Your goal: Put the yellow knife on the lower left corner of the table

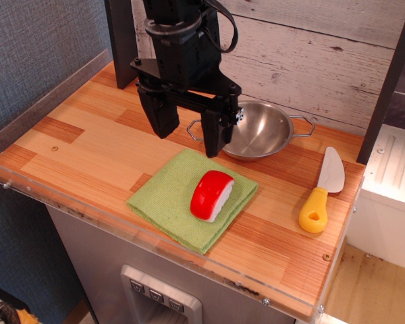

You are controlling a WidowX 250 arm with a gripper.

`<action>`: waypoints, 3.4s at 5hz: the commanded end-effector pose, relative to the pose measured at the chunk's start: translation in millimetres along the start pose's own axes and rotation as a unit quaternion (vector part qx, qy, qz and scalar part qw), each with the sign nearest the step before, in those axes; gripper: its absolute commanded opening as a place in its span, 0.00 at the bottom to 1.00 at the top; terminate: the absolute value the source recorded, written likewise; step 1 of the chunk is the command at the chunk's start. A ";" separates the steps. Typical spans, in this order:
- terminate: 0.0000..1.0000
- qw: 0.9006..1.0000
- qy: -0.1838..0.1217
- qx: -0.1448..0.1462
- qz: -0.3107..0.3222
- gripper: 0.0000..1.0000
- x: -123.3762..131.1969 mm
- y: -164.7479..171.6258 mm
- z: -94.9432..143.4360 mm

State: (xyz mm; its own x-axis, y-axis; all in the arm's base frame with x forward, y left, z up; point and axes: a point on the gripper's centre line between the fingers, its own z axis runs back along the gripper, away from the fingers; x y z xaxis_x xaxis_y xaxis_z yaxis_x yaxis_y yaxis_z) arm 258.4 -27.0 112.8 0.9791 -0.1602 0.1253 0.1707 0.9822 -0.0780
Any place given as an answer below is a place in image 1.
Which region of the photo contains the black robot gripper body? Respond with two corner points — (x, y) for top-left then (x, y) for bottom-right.
(131, 26), (243, 125)

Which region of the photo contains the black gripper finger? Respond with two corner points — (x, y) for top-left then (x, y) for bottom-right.
(138, 86), (180, 138)
(201, 110), (234, 158)

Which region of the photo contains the yellow handled toy knife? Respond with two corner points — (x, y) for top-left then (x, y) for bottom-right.
(298, 146), (345, 234)

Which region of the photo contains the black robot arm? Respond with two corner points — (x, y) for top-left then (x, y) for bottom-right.
(131, 1), (243, 158)

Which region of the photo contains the dark basket corner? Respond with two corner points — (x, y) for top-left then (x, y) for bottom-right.
(0, 288), (40, 324)

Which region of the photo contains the red and white toy sushi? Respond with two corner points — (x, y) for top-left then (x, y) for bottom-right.
(190, 170), (235, 223)

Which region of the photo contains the green folded cloth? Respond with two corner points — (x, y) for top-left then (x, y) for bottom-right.
(127, 149), (258, 254)

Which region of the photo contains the grey cabinet with dispenser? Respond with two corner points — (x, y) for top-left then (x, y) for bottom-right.
(48, 207), (295, 323)

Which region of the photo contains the clear acrylic table guard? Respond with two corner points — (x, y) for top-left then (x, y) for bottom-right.
(0, 151), (365, 323)

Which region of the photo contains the steel bowl with handles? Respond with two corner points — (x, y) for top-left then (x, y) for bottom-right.
(186, 100), (316, 162)

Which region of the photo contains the black cable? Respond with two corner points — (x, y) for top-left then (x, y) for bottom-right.
(199, 0), (239, 54)

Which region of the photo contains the dark left shelf post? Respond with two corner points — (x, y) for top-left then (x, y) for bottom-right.
(104, 0), (138, 89)

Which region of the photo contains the dark shelf post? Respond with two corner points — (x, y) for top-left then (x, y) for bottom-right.
(104, 0), (138, 89)
(356, 23), (405, 165)

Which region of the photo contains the dark right shelf post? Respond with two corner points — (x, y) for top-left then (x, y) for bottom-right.
(356, 23), (405, 165)

